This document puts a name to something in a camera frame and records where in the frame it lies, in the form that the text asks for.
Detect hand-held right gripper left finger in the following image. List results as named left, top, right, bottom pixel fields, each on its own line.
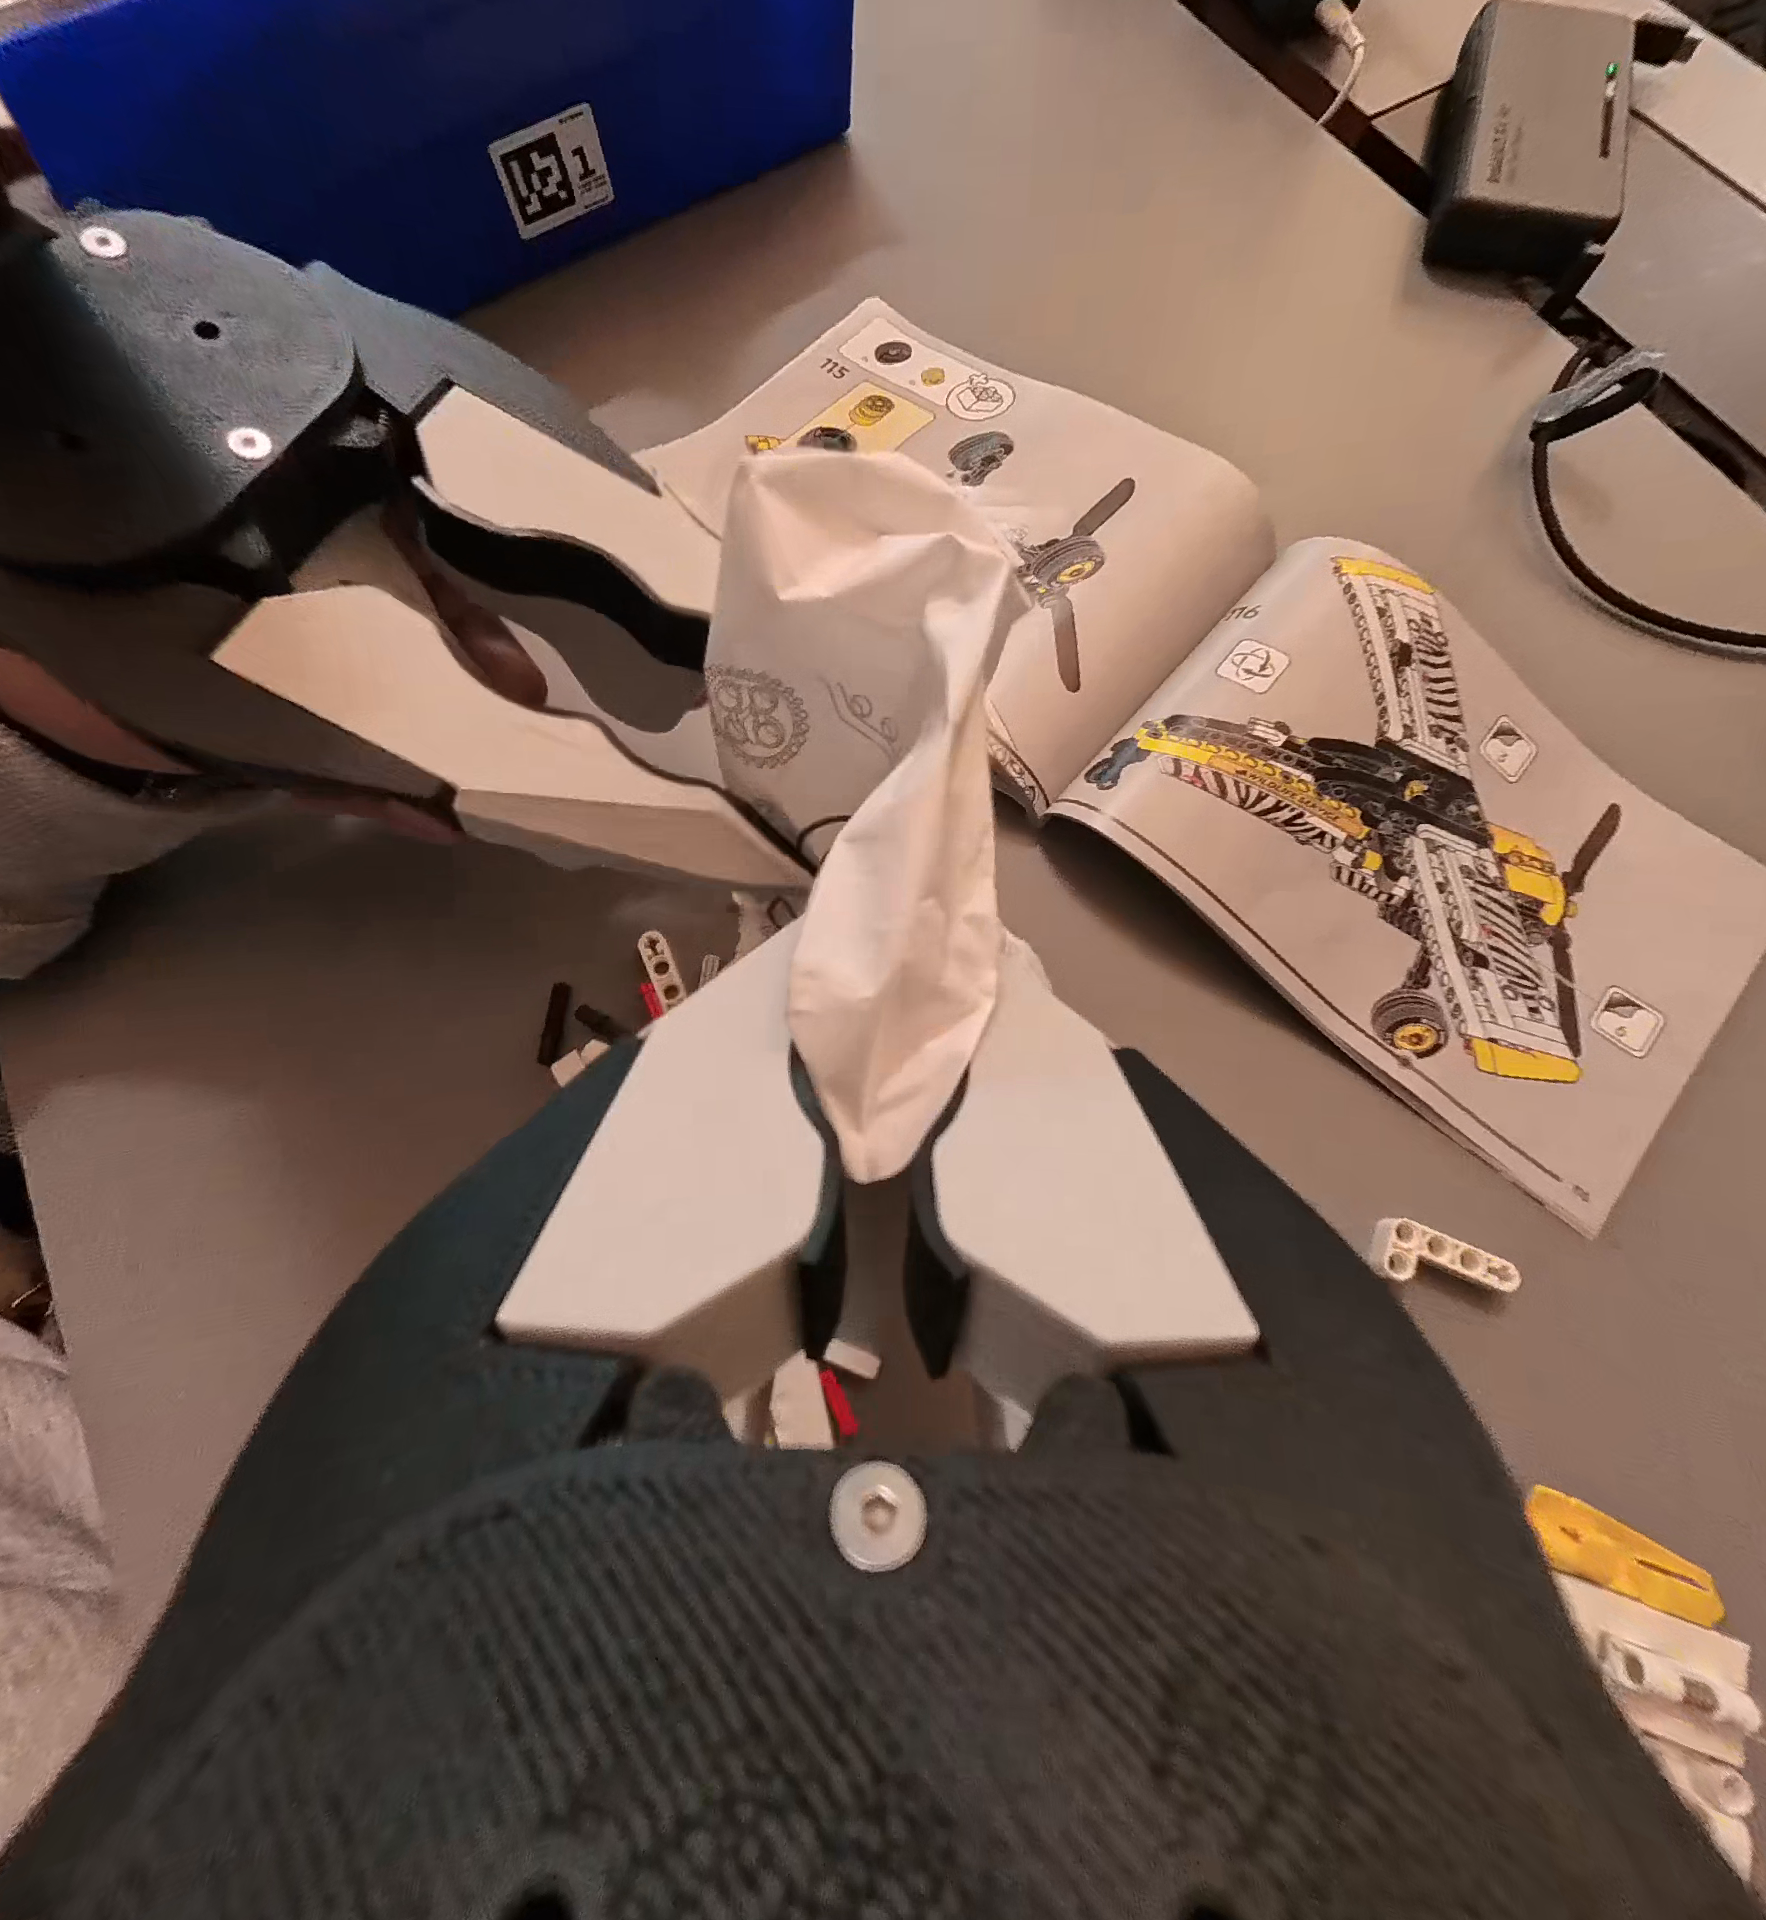
left=494, top=922, right=842, bottom=1368

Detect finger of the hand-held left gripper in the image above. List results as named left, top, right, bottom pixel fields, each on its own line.
left=211, top=585, right=817, bottom=895
left=410, top=383, right=721, bottom=673

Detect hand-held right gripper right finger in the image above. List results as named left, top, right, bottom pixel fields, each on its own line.
left=905, top=946, right=1263, bottom=1448

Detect paper blue bin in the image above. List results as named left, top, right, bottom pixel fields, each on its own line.
left=0, top=0, right=854, bottom=319

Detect printed white paper bag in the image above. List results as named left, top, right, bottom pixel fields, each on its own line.
left=703, top=447, right=1035, bottom=1189

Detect lego airplane model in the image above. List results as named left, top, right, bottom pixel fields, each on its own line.
left=1519, top=1482, right=1766, bottom=1877

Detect scattered small lego pieces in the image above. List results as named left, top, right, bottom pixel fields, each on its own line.
left=535, top=928, right=884, bottom=1448

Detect white angled lego beam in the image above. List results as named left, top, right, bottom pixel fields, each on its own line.
left=1370, top=1219, right=1524, bottom=1295

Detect lego instruction booklet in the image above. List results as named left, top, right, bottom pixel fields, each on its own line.
left=629, top=297, right=1766, bottom=1239

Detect power adapter brick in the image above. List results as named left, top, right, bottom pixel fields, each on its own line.
left=1419, top=0, right=1642, bottom=278

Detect black power cable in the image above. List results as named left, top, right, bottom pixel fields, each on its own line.
left=1527, top=348, right=1766, bottom=656

